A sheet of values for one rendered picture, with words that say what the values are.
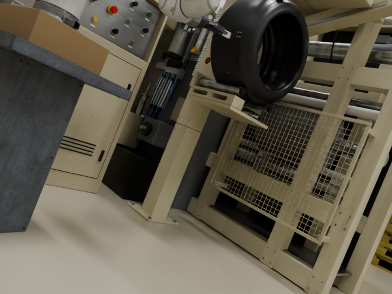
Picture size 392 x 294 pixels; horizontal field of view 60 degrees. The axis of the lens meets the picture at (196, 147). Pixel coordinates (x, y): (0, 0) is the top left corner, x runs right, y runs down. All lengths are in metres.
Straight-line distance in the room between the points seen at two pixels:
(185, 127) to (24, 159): 1.11
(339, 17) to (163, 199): 1.55
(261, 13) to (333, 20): 0.62
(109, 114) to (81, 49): 0.91
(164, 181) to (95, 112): 0.59
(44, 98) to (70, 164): 0.92
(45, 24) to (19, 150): 0.43
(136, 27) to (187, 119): 0.64
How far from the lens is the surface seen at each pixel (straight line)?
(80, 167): 2.18
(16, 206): 1.40
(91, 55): 1.34
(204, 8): 1.48
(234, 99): 1.83
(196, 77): 2.08
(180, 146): 2.14
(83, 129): 2.11
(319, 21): 2.41
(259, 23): 1.85
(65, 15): 1.34
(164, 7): 1.59
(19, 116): 1.26
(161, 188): 2.18
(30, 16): 1.24
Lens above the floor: 0.58
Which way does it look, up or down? 2 degrees down
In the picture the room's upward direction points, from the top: 22 degrees clockwise
